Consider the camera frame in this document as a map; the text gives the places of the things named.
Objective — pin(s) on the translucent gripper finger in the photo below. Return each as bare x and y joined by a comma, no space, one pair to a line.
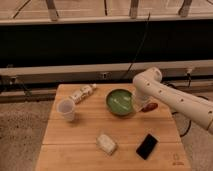
138,107

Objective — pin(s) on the green ceramic bowl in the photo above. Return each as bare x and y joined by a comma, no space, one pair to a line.
119,102

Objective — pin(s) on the black smartphone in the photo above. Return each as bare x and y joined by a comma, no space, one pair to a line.
147,146

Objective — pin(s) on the white labelled bottle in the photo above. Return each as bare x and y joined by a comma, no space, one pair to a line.
85,91

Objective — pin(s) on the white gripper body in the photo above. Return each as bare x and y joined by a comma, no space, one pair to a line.
140,98

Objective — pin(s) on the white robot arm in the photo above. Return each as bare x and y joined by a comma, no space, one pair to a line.
148,84

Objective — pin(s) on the white wrapped block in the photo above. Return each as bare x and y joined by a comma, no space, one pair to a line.
106,143

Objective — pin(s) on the brown oblong object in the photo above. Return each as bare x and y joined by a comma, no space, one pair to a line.
150,107

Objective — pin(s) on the wooden table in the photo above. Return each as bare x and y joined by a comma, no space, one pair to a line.
71,146

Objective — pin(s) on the clear plastic cup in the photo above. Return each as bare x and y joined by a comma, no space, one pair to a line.
66,107

